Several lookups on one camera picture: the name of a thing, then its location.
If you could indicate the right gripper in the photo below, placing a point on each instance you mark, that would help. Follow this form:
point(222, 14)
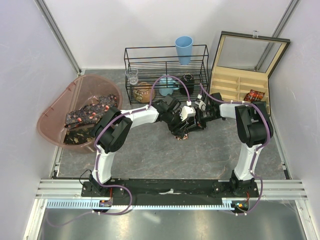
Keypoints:
point(200, 124)

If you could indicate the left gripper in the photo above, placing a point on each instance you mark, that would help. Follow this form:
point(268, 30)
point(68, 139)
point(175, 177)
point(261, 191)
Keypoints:
point(178, 129)

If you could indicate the black floral rose tie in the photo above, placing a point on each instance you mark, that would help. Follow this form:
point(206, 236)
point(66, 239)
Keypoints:
point(185, 136)

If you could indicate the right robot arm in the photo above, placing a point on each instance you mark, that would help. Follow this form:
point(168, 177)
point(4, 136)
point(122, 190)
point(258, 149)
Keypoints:
point(253, 125)

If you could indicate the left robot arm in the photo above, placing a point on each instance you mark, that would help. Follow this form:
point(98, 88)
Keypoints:
point(112, 130)

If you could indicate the black cup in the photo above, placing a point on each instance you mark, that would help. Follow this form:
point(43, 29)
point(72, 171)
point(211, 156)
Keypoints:
point(189, 82)

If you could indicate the rolled red patterned tie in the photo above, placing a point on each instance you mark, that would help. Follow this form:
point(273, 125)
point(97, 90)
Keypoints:
point(254, 95)

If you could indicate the light blue mug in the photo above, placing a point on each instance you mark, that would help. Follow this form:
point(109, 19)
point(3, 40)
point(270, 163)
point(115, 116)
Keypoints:
point(167, 85)

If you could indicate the rolled dark green tie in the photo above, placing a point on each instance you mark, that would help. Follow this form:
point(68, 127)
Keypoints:
point(260, 104)

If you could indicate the brown ceramic bowl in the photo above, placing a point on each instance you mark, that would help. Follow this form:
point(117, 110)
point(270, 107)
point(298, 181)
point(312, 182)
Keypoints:
point(143, 92)

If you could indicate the wooden tie storage box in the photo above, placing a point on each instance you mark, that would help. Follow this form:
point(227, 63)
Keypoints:
point(244, 63)

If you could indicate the tall blue plastic cup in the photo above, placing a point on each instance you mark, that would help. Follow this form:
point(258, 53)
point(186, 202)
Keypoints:
point(184, 45)

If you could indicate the clear drinking glass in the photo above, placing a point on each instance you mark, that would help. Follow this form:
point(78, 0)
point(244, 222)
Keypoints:
point(132, 75)

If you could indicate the dark floral tie in basket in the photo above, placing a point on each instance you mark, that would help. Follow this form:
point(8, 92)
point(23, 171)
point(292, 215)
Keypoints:
point(90, 114)

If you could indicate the brown paisley tie in basket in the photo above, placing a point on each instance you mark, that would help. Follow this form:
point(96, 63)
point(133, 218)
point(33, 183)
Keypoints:
point(77, 137)

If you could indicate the pink plastic basket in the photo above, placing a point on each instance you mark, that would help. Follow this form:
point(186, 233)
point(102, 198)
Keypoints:
point(79, 93)

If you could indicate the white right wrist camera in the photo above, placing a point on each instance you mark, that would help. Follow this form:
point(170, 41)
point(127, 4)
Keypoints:
point(200, 103)

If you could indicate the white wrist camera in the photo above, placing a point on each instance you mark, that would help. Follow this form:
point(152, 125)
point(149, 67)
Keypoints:
point(200, 103)
point(187, 111)

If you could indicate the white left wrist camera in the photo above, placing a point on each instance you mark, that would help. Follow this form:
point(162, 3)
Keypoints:
point(187, 111)

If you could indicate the black wire rack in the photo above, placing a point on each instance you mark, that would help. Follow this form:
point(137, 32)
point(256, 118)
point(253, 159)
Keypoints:
point(153, 62)

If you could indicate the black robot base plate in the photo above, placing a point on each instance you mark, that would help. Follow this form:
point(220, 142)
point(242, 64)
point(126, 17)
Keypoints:
point(171, 191)

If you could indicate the grey slotted cable duct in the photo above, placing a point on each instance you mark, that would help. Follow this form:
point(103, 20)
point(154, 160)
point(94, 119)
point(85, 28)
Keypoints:
point(96, 204)

